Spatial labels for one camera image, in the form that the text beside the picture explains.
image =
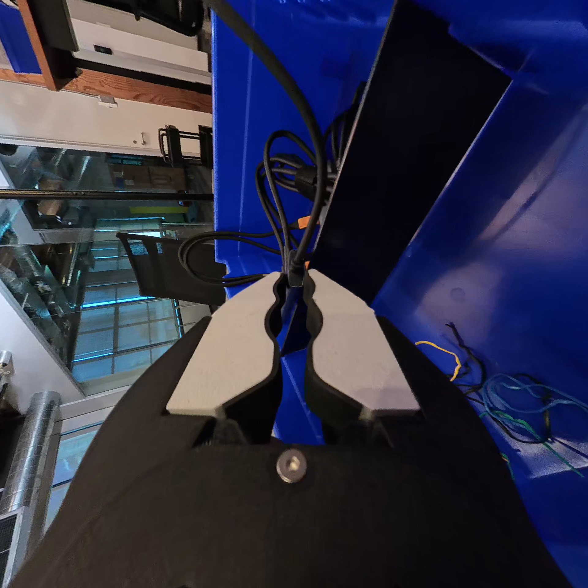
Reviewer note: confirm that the wooden post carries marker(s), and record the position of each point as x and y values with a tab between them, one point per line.
147	92

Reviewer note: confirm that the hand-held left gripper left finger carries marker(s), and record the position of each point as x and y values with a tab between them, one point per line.
225	358

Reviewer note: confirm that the silver ventilation duct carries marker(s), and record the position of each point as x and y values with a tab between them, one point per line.
32	450

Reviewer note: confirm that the black utility cart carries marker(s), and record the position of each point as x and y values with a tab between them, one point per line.
184	147

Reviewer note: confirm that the black bin divider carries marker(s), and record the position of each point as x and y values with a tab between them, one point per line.
404	138

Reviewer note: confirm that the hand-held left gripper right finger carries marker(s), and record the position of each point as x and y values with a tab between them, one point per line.
363	358

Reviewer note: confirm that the blue plastic bin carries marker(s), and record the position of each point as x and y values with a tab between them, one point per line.
514	230

